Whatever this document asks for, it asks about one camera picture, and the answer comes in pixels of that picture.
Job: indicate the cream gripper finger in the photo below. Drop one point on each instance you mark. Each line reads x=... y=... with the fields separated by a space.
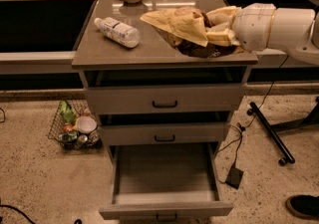
x=223 y=15
x=223 y=38

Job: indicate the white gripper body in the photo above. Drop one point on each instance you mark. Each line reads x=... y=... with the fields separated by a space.
x=253 y=26

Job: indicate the brown chip bag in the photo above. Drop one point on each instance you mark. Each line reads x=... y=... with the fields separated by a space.
x=185 y=29

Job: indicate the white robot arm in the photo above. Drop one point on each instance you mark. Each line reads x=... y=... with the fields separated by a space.
x=295 y=32

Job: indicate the grey top drawer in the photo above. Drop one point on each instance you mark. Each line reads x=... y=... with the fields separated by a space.
x=146 y=91

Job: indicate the grey drawer cabinet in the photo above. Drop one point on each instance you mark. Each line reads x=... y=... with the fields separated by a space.
x=153 y=52

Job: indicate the grey middle drawer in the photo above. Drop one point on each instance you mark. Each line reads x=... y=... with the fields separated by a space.
x=163 y=127

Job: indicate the grey open bottom drawer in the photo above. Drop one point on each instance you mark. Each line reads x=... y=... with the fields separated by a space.
x=164 y=182

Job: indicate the green snack bag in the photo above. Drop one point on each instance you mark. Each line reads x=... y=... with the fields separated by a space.
x=66 y=112

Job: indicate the black stand base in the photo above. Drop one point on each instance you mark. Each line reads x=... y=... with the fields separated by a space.
x=273 y=129

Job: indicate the clear plastic water bottle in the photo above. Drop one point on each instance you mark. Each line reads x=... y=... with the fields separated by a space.
x=122 y=33

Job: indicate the black power adapter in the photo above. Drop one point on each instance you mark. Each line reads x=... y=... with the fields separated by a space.
x=234 y=177

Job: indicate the white cup in basket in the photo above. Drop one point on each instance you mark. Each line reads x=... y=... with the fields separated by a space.
x=85 y=124

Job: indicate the black shoe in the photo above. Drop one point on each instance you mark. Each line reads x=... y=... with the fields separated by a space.
x=303 y=206

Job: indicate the wire basket on floor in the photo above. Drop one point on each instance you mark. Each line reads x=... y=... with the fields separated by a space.
x=67 y=135

